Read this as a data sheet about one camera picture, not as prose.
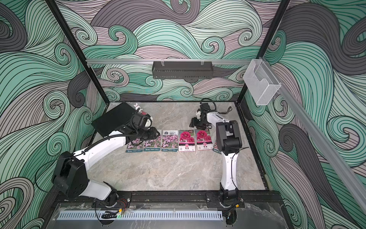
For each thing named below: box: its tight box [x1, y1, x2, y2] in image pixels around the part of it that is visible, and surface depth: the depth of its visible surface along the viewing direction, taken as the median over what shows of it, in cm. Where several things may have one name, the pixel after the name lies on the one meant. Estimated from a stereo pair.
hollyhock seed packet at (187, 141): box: [178, 129, 196, 152], surface depth 98 cm
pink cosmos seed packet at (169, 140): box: [161, 129, 179, 153], surface depth 97 cm
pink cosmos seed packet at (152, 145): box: [142, 134, 162, 152], surface depth 95 cm
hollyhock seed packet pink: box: [194, 128, 214, 151], surface depth 100 cm
